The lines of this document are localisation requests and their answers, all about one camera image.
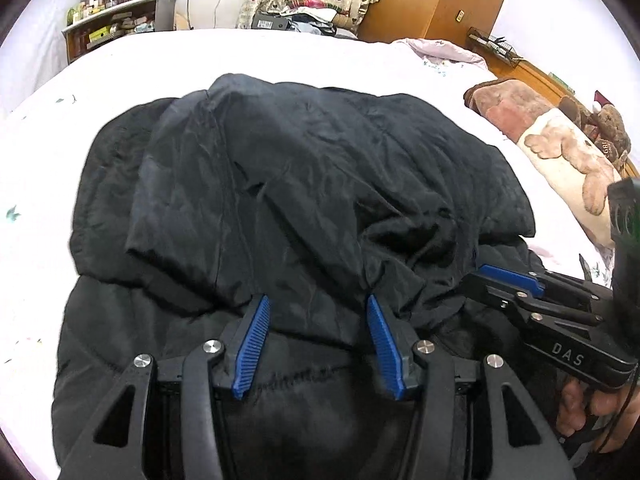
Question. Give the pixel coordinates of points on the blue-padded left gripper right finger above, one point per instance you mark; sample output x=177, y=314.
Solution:
x=393, y=341

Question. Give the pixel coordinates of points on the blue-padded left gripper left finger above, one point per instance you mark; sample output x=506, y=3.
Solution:
x=243, y=341

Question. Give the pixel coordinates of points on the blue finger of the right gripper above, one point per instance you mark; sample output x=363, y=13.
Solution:
x=523, y=282

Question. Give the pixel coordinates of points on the large black jacket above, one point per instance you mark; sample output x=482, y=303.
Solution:
x=319, y=199

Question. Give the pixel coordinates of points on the clothes pile by window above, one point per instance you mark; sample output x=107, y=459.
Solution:
x=315, y=17

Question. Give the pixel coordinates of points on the person's right hand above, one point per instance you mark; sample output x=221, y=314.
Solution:
x=572, y=413

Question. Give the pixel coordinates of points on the brown bear pattern pillow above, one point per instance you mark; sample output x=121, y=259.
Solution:
x=570, y=162

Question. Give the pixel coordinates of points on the brown teddy bear toy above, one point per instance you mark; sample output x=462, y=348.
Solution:
x=607, y=132

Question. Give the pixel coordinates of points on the wooden headboard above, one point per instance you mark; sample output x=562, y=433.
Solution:
x=505, y=63

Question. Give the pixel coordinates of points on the pink floral bed sheet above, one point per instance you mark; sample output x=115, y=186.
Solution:
x=45, y=142

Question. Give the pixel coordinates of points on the wooden wardrobe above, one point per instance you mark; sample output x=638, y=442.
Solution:
x=389, y=20

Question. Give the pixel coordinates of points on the grey storage shelf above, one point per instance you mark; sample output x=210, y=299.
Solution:
x=128, y=18

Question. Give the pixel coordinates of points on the black camera box green light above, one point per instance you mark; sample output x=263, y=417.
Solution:
x=623, y=197

